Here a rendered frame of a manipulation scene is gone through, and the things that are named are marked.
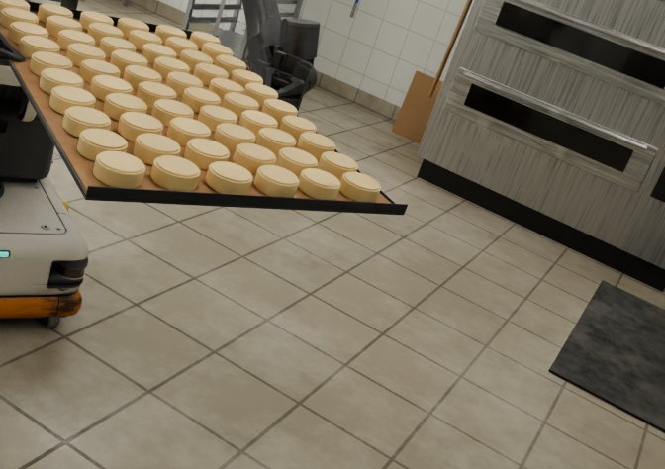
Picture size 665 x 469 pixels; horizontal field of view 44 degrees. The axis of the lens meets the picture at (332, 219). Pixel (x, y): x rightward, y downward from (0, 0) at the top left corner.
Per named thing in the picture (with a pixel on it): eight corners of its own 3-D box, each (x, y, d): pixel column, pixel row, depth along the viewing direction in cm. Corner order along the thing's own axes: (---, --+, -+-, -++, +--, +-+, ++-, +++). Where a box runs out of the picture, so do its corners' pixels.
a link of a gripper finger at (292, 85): (280, 132, 128) (295, 120, 136) (294, 89, 125) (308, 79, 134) (239, 116, 128) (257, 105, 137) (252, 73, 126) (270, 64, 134)
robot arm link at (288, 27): (289, 76, 153) (249, 77, 148) (294, 13, 149) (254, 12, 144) (328, 90, 144) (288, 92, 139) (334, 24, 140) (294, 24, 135)
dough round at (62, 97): (41, 99, 96) (45, 83, 95) (80, 101, 100) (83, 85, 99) (60, 118, 93) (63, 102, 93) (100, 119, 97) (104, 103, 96)
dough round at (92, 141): (95, 166, 85) (99, 149, 84) (66, 145, 87) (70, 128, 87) (133, 162, 89) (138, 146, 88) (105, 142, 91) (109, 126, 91)
